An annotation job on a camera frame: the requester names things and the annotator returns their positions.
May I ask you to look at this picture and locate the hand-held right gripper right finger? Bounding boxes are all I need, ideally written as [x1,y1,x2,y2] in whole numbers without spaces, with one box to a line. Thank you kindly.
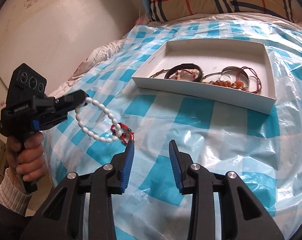
[168,139,285,240]

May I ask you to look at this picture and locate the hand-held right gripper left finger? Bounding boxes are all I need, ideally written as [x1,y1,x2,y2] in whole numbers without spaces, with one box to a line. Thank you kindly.
[20,139,136,240]

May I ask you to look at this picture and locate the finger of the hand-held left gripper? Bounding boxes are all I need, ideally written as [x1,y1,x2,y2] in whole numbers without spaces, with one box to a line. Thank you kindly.
[44,91,90,114]
[35,112,68,131]

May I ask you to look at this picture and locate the white oval bead bracelet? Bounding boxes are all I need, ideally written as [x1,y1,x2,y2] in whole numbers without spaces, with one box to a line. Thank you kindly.
[74,97,136,146]

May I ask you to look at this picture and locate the pink bead bracelet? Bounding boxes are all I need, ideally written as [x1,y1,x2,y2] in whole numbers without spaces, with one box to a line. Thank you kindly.
[174,70,201,81]

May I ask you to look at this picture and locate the amber bead bracelet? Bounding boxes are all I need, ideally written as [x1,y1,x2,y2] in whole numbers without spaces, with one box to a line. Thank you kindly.
[207,79,233,88]

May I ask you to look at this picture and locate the thin silver bangle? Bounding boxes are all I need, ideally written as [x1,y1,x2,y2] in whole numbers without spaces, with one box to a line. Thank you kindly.
[205,71,232,80]

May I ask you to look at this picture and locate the black braided bracelet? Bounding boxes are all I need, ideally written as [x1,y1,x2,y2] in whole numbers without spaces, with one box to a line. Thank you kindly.
[164,63,204,83]

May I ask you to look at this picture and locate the orange agate pendant bracelet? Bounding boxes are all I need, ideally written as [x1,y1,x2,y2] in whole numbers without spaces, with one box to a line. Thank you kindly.
[231,79,249,91]

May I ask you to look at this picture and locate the red cord bracelet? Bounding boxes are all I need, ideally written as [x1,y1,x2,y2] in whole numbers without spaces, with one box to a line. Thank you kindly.
[237,66,265,95]

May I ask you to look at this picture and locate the white cardboard box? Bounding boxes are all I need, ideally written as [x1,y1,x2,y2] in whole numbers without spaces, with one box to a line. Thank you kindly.
[131,41,277,116]

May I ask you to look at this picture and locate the person's left forearm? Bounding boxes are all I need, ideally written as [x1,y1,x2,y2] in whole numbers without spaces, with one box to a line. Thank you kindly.
[0,167,35,240]

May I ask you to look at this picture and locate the person's left hand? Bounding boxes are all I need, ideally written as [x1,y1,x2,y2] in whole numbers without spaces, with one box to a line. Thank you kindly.
[6,131,48,183]

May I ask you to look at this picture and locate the blue checked plastic sheet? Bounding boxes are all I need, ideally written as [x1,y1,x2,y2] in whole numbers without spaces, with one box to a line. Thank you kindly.
[44,18,302,240]

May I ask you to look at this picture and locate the white bed headboard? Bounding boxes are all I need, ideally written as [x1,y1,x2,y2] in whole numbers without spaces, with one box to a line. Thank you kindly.
[0,0,143,143]

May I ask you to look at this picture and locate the engraved silver bangle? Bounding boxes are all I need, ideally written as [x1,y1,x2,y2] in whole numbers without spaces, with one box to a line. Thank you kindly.
[221,66,247,81]

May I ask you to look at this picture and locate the brown cord bracelet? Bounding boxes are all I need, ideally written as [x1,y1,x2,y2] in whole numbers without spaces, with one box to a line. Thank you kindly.
[148,68,172,79]

